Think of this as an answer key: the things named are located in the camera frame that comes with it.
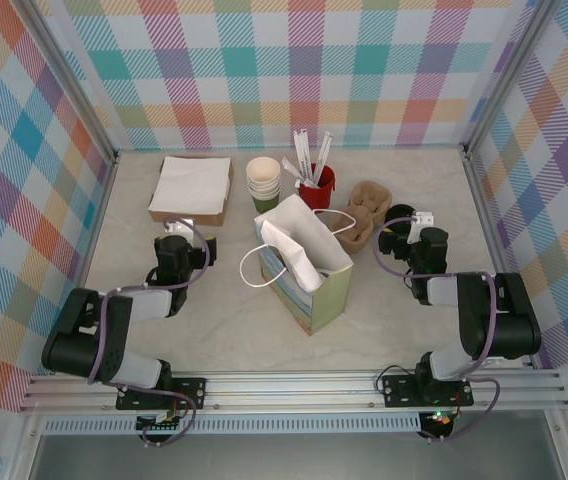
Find white slotted cable duct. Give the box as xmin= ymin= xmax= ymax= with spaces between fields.
xmin=42 ymin=418 xmax=423 ymax=435

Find green paper carry bag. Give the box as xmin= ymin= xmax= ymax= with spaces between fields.
xmin=238 ymin=193 xmax=358 ymax=339

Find small red metal bucket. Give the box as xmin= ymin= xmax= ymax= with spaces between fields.
xmin=297 ymin=164 xmax=338 ymax=211

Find brown pulp cup carrier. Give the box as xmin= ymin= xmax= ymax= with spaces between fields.
xmin=332 ymin=179 xmax=394 ymax=255

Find stack of green paper cups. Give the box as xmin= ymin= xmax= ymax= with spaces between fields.
xmin=245 ymin=156 xmax=284 ymax=216

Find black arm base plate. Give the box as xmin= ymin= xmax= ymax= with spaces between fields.
xmin=381 ymin=374 xmax=476 ymax=409
xmin=115 ymin=377 xmax=209 ymax=412

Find stack of black cup lids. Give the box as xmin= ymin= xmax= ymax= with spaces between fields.
xmin=382 ymin=202 xmax=418 ymax=236

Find aluminium frame post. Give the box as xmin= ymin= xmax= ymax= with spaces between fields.
xmin=23 ymin=0 xmax=121 ymax=154
xmin=461 ymin=0 xmax=563 ymax=154

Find stack of white napkins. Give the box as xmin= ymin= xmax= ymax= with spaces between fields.
xmin=147 ymin=155 xmax=233 ymax=214

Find paper-wrapped drinking straw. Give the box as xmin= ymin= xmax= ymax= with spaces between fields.
xmin=313 ymin=132 xmax=329 ymax=181
xmin=292 ymin=128 xmax=307 ymax=177
xmin=299 ymin=127 xmax=312 ymax=180
xmin=281 ymin=158 xmax=306 ymax=181
xmin=317 ymin=130 xmax=333 ymax=181

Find white paper napkin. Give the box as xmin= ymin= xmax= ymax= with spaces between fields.
xmin=261 ymin=219 xmax=324 ymax=295

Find small control circuit board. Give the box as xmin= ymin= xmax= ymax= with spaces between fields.
xmin=136 ymin=409 xmax=185 ymax=434
xmin=421 ymin=409 xmax=455 ymax=441

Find aluminium frame rail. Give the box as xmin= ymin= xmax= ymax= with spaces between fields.
xmin=462 ymin=143 xmax=535 ymax=371
xmin=76 ymin=148 xmax=121 ymax=291

